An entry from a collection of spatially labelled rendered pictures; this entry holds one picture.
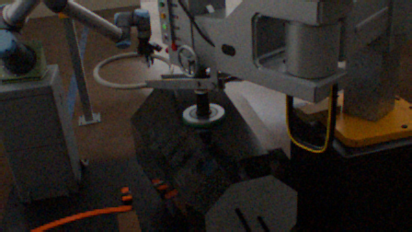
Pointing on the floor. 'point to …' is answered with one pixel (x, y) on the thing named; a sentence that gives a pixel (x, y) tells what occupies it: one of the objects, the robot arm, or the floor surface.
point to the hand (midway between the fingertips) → (151, 64)
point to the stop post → (79, 73)
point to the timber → (129, 222)
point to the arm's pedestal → (40, 138)
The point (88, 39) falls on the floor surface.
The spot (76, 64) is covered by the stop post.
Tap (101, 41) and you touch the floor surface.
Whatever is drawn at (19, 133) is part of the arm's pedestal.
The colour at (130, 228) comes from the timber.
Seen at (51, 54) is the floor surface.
